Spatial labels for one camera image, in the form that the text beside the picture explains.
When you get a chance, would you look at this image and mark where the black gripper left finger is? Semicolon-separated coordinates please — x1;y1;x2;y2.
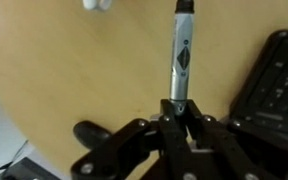
71;98;189;180

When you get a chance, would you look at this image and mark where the red mug with white birds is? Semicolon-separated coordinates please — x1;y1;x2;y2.
82;0;114;11

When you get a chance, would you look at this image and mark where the black computer keyboard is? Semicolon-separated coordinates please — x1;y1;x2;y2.
229;29;288;137

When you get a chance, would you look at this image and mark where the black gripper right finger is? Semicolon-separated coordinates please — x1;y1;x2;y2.
185;99;288;180

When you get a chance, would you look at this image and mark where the silver marker with black cap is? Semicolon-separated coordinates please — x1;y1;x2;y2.
169;0;196;116

